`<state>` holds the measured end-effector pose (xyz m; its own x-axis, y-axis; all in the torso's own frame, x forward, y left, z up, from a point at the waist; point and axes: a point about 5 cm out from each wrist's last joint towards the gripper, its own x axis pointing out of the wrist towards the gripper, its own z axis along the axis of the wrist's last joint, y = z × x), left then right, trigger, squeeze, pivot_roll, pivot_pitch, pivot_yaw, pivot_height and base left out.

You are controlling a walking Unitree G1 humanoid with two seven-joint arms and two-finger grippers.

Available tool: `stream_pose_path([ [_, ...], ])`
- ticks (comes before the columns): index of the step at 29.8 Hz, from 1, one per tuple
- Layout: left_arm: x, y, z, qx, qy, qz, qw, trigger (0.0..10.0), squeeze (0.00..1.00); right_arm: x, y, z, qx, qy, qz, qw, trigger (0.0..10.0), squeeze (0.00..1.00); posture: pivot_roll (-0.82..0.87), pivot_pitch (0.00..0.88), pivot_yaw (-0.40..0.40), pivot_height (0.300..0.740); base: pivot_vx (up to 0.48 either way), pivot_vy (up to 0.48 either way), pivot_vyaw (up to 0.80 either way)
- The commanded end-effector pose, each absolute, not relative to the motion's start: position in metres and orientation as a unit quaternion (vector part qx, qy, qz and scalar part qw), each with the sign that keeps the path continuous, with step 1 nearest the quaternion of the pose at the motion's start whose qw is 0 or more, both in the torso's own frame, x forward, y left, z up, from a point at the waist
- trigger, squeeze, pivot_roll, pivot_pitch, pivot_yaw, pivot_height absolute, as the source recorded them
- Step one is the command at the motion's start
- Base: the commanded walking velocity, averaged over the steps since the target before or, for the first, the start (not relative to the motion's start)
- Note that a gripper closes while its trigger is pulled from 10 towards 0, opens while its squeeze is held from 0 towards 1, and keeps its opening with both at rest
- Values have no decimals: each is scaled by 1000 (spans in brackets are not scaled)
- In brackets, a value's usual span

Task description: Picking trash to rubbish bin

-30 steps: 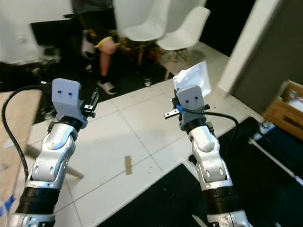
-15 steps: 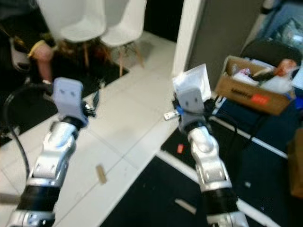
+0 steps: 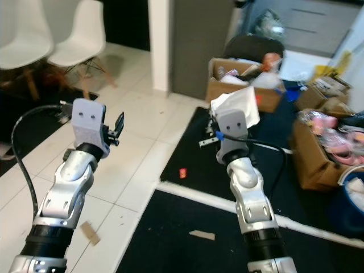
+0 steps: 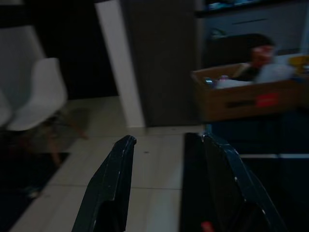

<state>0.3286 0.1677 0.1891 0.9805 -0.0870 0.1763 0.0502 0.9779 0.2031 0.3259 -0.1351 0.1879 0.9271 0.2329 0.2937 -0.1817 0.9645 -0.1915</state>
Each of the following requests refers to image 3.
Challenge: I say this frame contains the white tissue paper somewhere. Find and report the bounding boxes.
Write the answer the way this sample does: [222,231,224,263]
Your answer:
[210,86,258,129]

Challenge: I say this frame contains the white bin liner bag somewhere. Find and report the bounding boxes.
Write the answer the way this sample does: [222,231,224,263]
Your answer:
[343,169,364,208]

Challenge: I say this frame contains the blue rubbish bin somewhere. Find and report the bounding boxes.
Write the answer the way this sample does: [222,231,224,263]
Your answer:
[332,164,364,235]

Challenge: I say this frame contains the black floor mat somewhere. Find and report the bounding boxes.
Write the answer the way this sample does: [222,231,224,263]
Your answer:
[117,189,364,273]
[159,100,342,224]

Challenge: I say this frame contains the open cardboard box with clutter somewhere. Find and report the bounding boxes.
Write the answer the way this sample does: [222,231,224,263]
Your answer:
[206,57,286,113]

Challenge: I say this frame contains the dark grey door panel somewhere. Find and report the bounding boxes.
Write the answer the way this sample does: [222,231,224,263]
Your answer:
[169,0,241,101]

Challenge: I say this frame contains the black office chair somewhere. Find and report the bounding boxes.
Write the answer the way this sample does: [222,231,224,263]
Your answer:
[223,34,286,61]

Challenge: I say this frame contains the white plastic chair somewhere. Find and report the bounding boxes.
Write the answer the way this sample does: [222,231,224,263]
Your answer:
[47,0,118,89]
[0,0,55,102]

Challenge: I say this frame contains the brown cardboard scrap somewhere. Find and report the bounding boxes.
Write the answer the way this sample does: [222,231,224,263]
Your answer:
[189,230,216,241]
[80,222,101,246]

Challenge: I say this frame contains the large cardboard box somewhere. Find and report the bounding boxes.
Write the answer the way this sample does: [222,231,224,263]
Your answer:
[292,110,364,192]

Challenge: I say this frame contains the dark rug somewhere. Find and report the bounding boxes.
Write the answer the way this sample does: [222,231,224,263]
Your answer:
[0,85,87,175]

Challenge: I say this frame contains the small cardboard box with papers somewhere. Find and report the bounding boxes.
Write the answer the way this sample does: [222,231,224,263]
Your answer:
[295,76,353,113]

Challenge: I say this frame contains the pink toy in plastic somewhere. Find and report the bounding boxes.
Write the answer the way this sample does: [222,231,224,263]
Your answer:
[297,109,364,166]

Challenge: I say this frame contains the shiny clear plastic bag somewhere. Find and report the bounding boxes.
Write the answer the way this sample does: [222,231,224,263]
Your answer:
[255,10,286,42]

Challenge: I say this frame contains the yellow plastic item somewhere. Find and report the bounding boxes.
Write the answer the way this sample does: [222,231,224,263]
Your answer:
[312,50,354,81]

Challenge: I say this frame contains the grey drawer cabinet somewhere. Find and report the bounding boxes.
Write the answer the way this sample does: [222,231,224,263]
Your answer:
[239,0,364,59]

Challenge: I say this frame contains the silver metal frame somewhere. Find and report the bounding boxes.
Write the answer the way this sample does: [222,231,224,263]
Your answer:
[198,117,218,150]

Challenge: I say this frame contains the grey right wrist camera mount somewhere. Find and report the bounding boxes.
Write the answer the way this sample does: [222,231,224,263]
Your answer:
[216,108,251,166]

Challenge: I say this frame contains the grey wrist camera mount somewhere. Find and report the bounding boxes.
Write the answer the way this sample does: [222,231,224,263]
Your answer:
[70,98,107,158]
[216,108,251,166]

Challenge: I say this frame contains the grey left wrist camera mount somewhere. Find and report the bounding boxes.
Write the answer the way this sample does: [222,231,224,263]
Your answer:
[70,98,107,158]

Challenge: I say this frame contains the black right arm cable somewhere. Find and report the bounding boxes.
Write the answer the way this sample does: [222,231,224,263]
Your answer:
[225,136,288,201]

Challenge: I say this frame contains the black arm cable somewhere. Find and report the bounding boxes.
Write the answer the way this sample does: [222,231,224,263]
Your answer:
[11,104,75,225]
[225,136,288,201]

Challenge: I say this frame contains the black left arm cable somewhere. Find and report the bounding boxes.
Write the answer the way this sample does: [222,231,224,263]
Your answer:
[11,104,75,225]

